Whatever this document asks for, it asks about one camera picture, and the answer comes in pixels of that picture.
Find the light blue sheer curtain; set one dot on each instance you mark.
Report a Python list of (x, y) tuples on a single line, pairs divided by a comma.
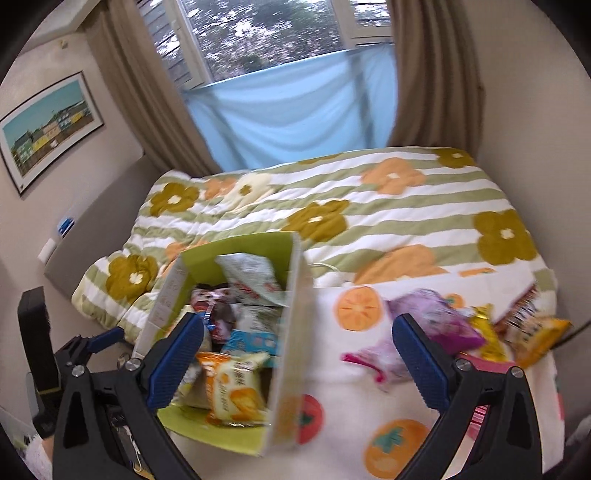
[(334, 103)]

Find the grey white rice cracker bag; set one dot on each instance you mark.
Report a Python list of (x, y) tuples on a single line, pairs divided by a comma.
[(251, 279)]

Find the yellow orange snack bag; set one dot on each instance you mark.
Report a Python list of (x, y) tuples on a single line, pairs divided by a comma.
[(533, 337)]

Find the pink striped snack packet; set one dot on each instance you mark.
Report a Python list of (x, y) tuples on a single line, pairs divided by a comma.
[(482, 407)]

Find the right brown curtain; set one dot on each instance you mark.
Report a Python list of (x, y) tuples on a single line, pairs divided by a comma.
[(441, 97)]

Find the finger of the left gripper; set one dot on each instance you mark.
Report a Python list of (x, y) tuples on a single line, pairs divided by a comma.
[(78, 350)]

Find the green striped floral quilt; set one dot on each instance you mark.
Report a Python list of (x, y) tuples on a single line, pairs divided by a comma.
[(363, 217)]

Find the window with white frame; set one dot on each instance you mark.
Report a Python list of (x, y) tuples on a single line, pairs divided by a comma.
[(207, 41)]

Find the purple snack bag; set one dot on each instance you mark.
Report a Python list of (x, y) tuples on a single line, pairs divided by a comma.
[(441, 323)]

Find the orange white cake packet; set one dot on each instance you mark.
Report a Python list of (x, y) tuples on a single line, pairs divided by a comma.
[(233, 388)]

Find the green white cardboard box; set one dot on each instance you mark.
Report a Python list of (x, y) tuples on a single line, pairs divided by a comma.
[(197, 266)]

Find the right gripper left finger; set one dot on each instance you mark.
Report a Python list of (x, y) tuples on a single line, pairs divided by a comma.
[(85, 443)]

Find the dark chocolate snack bag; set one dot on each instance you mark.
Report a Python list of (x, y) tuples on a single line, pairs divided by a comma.
[(215, 303)]

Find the brown curtain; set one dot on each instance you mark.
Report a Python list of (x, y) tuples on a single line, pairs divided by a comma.
[(441, 97), (142, 90)]

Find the left brown curtain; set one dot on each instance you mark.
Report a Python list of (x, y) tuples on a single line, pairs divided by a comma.
[(142, 90)]

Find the grey upholstered headboard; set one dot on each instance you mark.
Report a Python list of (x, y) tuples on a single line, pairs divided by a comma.
[(102, 228)]

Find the white fruit print blanket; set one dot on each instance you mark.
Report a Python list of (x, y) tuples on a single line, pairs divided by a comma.
[(361, 390)]

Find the gold foil snack bag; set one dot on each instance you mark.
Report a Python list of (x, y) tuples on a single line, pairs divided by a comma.
[(480, 318)]

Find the framed houses picture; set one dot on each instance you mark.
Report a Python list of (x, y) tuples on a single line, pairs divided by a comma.
[(43, 128)]

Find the red yellow noodle snack bag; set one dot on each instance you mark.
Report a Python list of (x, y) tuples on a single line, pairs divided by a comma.
[(521, 310)]

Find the blue item on headboard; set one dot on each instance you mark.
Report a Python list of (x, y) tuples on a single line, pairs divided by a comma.
[(65, 226)]

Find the pink white small snack packet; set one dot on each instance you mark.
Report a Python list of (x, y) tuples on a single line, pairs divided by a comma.
[(384, 360)]

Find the white wall switch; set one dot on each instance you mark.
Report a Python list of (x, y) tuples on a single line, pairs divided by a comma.
[(47, 251)]

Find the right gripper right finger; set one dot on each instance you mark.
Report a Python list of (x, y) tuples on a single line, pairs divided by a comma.
[(509, 443)]

